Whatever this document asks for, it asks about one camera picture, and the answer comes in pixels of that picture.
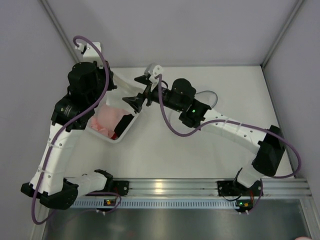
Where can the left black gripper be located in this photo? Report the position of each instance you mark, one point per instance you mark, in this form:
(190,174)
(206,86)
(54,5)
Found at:
(105,75)

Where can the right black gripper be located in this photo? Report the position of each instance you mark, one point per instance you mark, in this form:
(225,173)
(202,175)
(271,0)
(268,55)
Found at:
(146,94)

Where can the white bra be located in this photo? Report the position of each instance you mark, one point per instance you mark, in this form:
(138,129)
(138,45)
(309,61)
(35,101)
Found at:
(114,98)

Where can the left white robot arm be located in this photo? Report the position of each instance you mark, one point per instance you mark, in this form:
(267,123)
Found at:
(68,122)

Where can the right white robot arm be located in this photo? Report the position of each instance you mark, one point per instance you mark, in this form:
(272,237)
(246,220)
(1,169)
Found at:
(265,144)

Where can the black garment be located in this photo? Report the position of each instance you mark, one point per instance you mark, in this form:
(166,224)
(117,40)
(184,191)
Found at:
(123,124)

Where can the white plastic basket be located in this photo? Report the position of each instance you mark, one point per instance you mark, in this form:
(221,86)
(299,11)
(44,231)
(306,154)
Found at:
(90,130)

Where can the pink garment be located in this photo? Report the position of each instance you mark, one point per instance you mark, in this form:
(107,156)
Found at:
(106,120)

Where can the red garment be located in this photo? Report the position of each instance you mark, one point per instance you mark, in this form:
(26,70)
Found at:
(114,137)

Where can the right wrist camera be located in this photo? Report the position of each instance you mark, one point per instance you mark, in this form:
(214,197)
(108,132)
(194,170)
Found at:
(152,71)

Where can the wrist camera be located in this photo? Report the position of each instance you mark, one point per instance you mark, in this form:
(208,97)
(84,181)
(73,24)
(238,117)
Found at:
(89,54)
(152,71)

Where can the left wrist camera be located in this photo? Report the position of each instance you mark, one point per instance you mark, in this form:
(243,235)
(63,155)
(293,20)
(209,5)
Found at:
(89,54)

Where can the left aluminium frame post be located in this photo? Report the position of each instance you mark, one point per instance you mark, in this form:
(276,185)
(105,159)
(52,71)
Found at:
(59,30)

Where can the aluminium frame post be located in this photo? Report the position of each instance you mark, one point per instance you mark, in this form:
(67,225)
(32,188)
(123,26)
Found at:
(59,30)
(289,20)

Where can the slotted cable duct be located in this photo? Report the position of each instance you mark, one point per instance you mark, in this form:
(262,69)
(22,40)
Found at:
(136,203)

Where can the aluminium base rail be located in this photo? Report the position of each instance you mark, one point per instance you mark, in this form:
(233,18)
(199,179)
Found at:
(289,188)

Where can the right aluminium frame post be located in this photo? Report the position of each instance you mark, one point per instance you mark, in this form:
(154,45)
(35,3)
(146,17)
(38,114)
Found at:
(289,20)

